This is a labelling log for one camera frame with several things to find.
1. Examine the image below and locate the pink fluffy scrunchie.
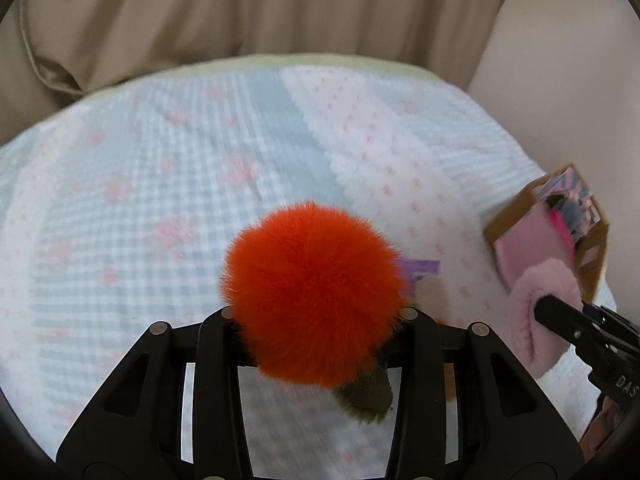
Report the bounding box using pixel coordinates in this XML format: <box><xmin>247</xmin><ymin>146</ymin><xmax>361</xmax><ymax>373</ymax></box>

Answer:
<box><xmin>514</xmin><ymin>257</ymin><xmax>587</xmax><ymax>379</ymax></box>

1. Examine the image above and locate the olive knit cloth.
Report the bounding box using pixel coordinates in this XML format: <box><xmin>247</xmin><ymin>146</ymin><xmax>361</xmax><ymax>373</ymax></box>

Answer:
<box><xmin>332</xmin><ymin>366</ymin><xmax>394</xmax><ymax>426</ymax></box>

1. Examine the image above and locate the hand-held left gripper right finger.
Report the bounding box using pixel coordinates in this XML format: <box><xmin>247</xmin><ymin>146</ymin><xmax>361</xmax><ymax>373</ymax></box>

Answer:
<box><xmin>377</xmin><ymin>305</ymin><xmax>586</xmax><ymax>480</ymax></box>

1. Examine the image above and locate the orange fluffy pompom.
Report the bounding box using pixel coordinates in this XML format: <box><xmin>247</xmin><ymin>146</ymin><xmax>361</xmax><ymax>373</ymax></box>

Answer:
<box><xmin>220</xmin><ymin>200</ymin><xmax>408</xmax><ymax>389</ymax></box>

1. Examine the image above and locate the cardboard box with pink print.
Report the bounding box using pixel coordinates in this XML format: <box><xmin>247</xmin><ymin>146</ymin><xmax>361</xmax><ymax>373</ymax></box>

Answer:
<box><xmin>482</xmin><ymin>162</ymin><xmax>611</xmax><ymax>303</ymax></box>

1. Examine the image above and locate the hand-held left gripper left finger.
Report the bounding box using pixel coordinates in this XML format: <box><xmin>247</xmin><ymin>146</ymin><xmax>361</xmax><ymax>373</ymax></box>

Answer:
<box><xmin>55</xmin><ymin>305</ymin><xmax>261</xmax><ymax>480</ymax></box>

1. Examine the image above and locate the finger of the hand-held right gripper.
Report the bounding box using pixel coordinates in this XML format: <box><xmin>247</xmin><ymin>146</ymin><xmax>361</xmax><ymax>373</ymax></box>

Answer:
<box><xmin>582</xmin><ymin>302</ymin><xmax>640</xmax><ymax>349</ymax></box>
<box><xmin>532</xmin><ymin>294</ymin><xmax>614</xmax><ymax>366</ymax></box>

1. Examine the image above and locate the blue pink printed blanket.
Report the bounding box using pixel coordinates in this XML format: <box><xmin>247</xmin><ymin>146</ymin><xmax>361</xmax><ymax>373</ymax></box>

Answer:
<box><xmin>0</xmin><ymin>62</ymin><xmax>621</xmax><ymax>466</ymax></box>

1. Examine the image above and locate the magenta pouch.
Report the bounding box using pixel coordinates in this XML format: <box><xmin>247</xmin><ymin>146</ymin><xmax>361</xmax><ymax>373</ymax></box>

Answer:
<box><xmin>547</xmin><ymin>210</ymin><xmax>576</xmax><ymax>257</ymax></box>

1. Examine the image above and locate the mauve pink cloth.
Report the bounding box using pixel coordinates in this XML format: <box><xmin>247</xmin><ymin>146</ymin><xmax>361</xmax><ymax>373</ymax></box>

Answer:
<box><xmin>494</xmin><ymin>207</ymin><xmax>576</xmax><ymax>294</ymax></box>

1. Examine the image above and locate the beige curtain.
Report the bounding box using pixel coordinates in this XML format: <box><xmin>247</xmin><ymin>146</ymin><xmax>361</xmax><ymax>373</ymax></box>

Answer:
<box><xmin>0</xmin><ymin>0</ymin><xmax>511</xmax><ymax>126</ymax></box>

